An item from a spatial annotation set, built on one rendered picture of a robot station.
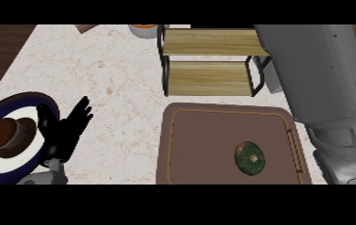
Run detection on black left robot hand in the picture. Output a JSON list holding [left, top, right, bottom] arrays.
[[35, 95, 94, 169]]

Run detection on brown rectangular tray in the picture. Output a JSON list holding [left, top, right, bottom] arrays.
[[153, 102, 315, 185]]

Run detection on green bell pepper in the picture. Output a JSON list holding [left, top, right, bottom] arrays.
[[231, 140, 267, 177]]

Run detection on brown cupcake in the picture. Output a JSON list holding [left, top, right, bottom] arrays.
[[0, 117, 38, 159]]

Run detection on white plate blue rim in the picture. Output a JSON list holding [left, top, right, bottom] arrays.
[[0, 91, 61, 185]]

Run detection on dark brown wooden panel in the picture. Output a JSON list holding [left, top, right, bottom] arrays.
[[0, 24, 36, 81]]

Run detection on brown wooden block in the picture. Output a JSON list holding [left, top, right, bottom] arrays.
[[73, 24, 100, 35]]

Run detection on pale cup orange content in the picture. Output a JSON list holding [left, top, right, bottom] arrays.
[[126, 24, 171, 40]]

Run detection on wooden tiered shelf black frame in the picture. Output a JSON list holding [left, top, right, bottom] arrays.
[[154, 24, 273, 98]]

